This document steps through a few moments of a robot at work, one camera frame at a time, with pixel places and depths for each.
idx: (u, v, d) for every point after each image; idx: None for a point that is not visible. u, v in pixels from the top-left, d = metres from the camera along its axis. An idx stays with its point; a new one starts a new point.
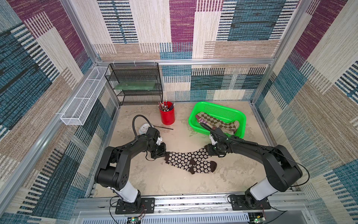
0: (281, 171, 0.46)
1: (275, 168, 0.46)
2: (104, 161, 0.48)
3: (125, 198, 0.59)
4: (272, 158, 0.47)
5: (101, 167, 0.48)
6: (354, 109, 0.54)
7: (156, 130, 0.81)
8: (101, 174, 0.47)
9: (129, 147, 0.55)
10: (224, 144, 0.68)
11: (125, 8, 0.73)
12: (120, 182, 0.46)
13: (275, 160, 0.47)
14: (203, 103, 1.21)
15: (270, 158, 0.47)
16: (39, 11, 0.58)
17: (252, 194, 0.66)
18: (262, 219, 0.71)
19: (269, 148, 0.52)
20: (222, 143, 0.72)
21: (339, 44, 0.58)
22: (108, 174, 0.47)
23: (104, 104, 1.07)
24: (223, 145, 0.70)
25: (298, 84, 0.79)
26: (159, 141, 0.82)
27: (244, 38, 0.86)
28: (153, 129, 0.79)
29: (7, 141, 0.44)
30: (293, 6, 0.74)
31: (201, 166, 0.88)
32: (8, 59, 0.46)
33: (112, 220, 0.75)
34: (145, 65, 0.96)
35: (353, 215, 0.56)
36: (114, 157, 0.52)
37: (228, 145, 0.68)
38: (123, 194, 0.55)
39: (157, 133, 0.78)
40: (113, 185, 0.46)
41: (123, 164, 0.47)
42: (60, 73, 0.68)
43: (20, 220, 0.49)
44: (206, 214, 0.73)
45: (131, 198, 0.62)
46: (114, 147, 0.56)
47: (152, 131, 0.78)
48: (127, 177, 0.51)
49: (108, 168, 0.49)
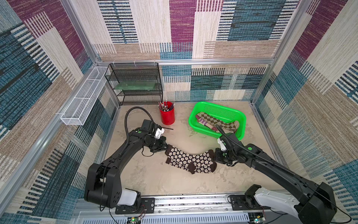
0: (325, 217, 0.40)
1: (321, 217, 0.39)
2: (90, 181, 0.43)
3: (124, 203, 0.57)
4: (321, 205, 0.39)
5: (90, 187, 0.43)
6: (354, 109, 0.54)
7: (152, 122, 0.72)
8: (91, 193, 0.44)
9: (117, 159, 0.48)
10: (243, 157, 0.56)
11: (125, 8, 0.73)
12: (110, 202, 0.42)
13: (323, 207, 0.39)
14: (203, 103, 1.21)
15: (320, 206, 0.39)
16: (39, 11, 0.58)
17: (257, 199, 0.64)
18: (262, 219, 0.71)
19: (311, 185, 0.43)
20: (238, 155, 0.59)
21: (339, 44, 0.58)
22: (98, 193, 0.43)
23: (104, 104, 1.07)
24: (240, 157, 0.58)
25: (298, 84, 0.79)
26: (159, 133, 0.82)
27: (244, 38, 0.86)
28: (148, 123, 0.70)
29: (7, 141, 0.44)
30: (293, 6, 0.74)
31: (200, 167, 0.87)
32: (8, 59, 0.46)
33: (112, 220, 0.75)
34: (145, 65, 0.96)
35: (353, 215, 0.56)
36: (102, 173, 0.47)
37: (248, 159, 0.56)
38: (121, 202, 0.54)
39: (155, 125, 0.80)
40: (104, 203, 0.43)
41: (111, 185, 0.42)
42: (60, 73, 0.68)
43: (20, 220, 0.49)
44: (206, 214, 0.73)
45: (130, 201, 0.62)
46: (99, 164, 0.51)
47: (148, 125, 0.70)
48: (120, 192, 0.47)
49: (97, 188, 0.45)
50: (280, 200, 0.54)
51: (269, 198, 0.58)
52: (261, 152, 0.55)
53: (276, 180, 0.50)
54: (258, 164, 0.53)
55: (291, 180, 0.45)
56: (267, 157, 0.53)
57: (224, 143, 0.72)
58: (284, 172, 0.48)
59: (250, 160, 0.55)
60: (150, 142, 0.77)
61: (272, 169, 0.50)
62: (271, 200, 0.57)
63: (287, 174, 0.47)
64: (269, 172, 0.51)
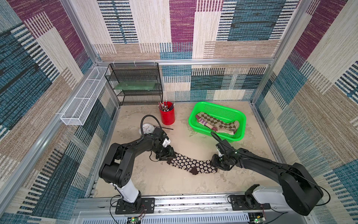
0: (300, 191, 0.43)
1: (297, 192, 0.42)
2: (108, 157, 0.50)
3: (126, 196, 0.59)
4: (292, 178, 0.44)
5: (106, 162, 0.49)
6: (354, 109, 0.54)
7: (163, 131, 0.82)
8: (106, 170, 0.48)
9: (134, 144, 0.56)
10: (233, 158, 0.65)
11: (125, 8, 0.73)
12: (122, 179, 0.47)
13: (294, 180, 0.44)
14: (203, 103, 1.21)
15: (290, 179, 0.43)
16: (39, 11, 0.58)
17: (254, 196, 0.65)
18: (262, 219, 0.71)
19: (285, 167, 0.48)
20: (230, 157, 0.66)
21: (339, 44, 0.58)
22: (112, 171, 0.48)
23: (104, 104, 1.07)
24: (231, 160, 0.66)
25: (298, 84, 0.79)
26: (166, 143, 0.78)
27: (244, 38, 0.86)
28: (159, 131, 0.80)
29: (7, 141, 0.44)
30: (293, 6, 0.74)
31: (202, 168, 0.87)
32: (8, 59, 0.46)
33: (112, 220, 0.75)
34: (145, 65, 0.96)
35: (353, 215, 0.56)
36: (119, 154, 0.54)
37: (237, 159, 0.64)
38: (124, 192, 0.56)
39: (165, 134, 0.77)
40: (115, 181, 0.47)
41: (125, 163, 0.48)
42: (60, 73, 0.68)
43: (20, 220, 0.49)
44: (206, 214, 0.73)
45: (131, 198, 0.62)
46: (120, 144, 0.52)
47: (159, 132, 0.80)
48: (130, 174, 0.51)
49: (112, 165, 0.49)
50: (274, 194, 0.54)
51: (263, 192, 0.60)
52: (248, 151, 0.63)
53: (262, 172, 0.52)
54: (244, 161, 0.61)
55: (267, 166, 0.52)
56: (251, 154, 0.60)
57: (219, 150, 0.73)
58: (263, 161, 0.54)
59: (239, 161, 0.63)
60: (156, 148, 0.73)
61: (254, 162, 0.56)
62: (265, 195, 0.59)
63: (265, 163, 0.53)
64: (253, 166, 0.58)
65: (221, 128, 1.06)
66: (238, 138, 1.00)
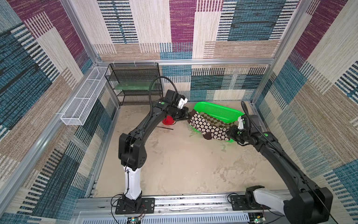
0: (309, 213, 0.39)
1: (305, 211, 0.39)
2: (120, 147, 0.53)
3: (131, 189, 0.61)
4: (311, 201, 0.39)
5: (120, 150, 0.53)
6: (354, 109, 0.54)
7: (175, 93, 0.72)
8: (123, 156, 0.54)
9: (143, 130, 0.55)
10: (255, 139, 0.57)
11: (125, 8, 0.73)
12: (138, 164, 0.52)
13: (312, 204, 0.39)
14: (203, 103, 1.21)
15: (308, 200, 0.39)
16: (39, 11, 0.58)
17: (254, 194, 0.66)
18: (262, 219, 0.71)
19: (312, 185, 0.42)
20: (251, 136, 0.59)
21: (339, 44, 0.58)
22: (128, 156, 0.54)
23: (104, 104, 1.07)
24: (252, 139, 0.58)
25: (298, 84, 0.79)
26: (182, 103, 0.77)
27: (244, 38, 0.86)
28: (171, 94, 0.70)
29: (8, 141, 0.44)
30: (293, 6, 0.74)
31: (214, 133, 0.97)
32: (8, 59, 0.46)
33: (113, 220, 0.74)
34: (145, 66, 1.01)
35: (353, 215, 0.56)
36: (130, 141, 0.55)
37: (259, 143, 0.56)
38: (132, 184, 0.60)
39: (179, 94, 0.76)
40: (133, 164, 0.53)
41: (139, 152, 0.50)
42: (60, 73, 0.67)
43: (20, 220, 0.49)
44: (206, 214, 0.73)
45: (134, 194, 0.64)
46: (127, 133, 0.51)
47: (172, 96, 0.70)
48: (145, 156, 0.56)
49: (126, 151, 0.55)
50: (274, 197, 0.54)
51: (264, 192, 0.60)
52: (276, 141, 0.54)
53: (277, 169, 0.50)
54: (267, 150, 0.53)
55: (291, 171, 0.45)
56: (279, 148, 0.52)
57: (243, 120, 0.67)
58: (289, 164, 0.47)
59: (260, 145, 0.56)
60: (171, 112, 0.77)
61: (278, 158, 0.49)
62: (265, 194, 0.59)
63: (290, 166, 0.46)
64: (273, 159, 0.51)
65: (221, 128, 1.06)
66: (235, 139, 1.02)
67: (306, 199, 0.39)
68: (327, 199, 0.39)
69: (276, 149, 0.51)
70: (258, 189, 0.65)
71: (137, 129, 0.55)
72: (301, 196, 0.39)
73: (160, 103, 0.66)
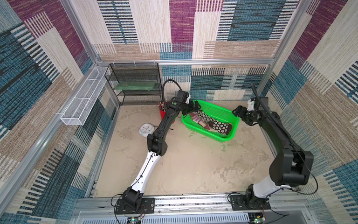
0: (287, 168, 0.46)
1: (285, 164, 0.45)
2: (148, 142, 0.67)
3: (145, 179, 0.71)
4: (292, 156, 0.45)
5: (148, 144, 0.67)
6: (354, 109, 0.54)
7: (185, 93, 0.85)
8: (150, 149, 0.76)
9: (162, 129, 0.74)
10: (259, 115, 0.64)
11: (125, 8, 0.73)
12: (161, 153, 0.74)
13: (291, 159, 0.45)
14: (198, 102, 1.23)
15: (289, 155, 0.45)
16: (39, 11, 0.58)
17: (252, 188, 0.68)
18: (262, 219, 0.71)
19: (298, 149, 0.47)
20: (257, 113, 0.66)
21: (339, 44, 0.58)
22: (154, 148, 0.76)
23: (104, 104, 1.07)
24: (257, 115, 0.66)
25: (298, 84, 0.79)
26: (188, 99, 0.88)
27: (244, 38, 0.86)
28: (182, 94, 0.84)
29: (8, 141, 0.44)
30: (293, 6, 0.74)
31: (216, 123, 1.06)
32: (8, 59, 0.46)
33: (114, 220, 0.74)
34: (145, 66, 1.01)
35: (353, 215, 0.56)
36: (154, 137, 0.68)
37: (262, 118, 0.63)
38: (148, 171, 0.71)
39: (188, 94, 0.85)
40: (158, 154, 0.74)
41: (162, 146, 0.71)
42: (60, 73, 0.68)
43: (20, 220, 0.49)
44: (206, 214, 0.73)
45: (141, 187, 0.69)
46: (151, 134, 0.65)
47: (183, 94, 0.84)
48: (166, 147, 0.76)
49: (152, 144, 0.74)
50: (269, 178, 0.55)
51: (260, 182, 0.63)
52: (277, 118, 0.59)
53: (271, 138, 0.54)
54: (267, 123, 0.60)
55: (281, 136, 0.52)
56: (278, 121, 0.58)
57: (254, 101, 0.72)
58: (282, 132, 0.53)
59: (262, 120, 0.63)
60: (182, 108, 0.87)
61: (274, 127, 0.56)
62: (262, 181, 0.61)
63: (283, 133, 0.52)
64: (270, 129, 0.58)
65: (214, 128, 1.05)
66: (228, 138, 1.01)
67: (288, 154, 0.45)
68: (308, 159, 0.44)
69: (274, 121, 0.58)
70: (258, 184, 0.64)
71: (159, 129, 0.74)
72: (284, 151, 0.46)
73: (173, 104, 0.80)
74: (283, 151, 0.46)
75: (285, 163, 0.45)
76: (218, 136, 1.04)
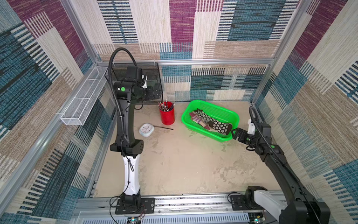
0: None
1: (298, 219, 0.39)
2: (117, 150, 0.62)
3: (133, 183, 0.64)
4: (306, 209, 0.39)
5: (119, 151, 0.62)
6: (354, 109, 0.54)
7: (136, 70, 0.55)
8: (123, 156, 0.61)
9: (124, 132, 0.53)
10: (261, 149, 0.59)
11: (125, 8, 0.73)
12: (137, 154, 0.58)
13: (306, 213, 0.39)
14: (198, 102, 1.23)
15: (303, 208, 0.39)
16: (39, 11, 0.58)
17: (254, 195, 0.66)
18: (262, 219, 0.71)
19: (310, 196, 0.42)
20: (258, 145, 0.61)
21: (339, 44, 0.58)
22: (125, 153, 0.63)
23: (104, 104, 1.07)
24: (258, 149, 0.61)
25: (298, 84, 0.79)
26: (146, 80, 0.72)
27: (244, 38, 0.86)
28: (134, 73, 0.54)
29: (7, 141, 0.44)
30: (293, 6, 0.74)
31: (216, 124, 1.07)
32: (8, 59, 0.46)
33: (111, 220, 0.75)
34: (144, 65, 0.96)
35: (353, 215, 0.56)
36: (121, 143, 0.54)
37: (265, 153, 0.58)
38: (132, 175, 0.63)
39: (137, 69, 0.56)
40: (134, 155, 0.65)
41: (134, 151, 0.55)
42: (60, 73, 0.68)
43: (20, 220, 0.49)
44: (206, 214, 0.73)
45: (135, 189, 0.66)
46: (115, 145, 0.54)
47: (135, 73, 0.55)
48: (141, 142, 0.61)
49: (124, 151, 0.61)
50: (273, 202, 0.54)
51: (262, 196, 0.61)
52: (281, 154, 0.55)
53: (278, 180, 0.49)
54: (271, 160, 0.54)
55: (289, 182, 0.46)
56: (283, 160, 0.53)
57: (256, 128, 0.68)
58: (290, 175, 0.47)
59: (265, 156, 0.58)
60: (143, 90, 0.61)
61: (280, 167, 0.50)
62: (265, 198, 0.59)
63: (290, 177, 0.47)
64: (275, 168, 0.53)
65: (214, 128, 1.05)
66: (228, 138, 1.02)
67: (301, 207, 0.39)
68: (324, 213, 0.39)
69: (279, 160, 0.53)
70: (260, 190, 0.65)
71: (120, 136, 0.53)
72: (295, 203, 0.40)
73: (120, 91, 0.50)
74: (294, 203, 0.40)
75: (298, 217, 0.39)
76: (218, 136, 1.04)
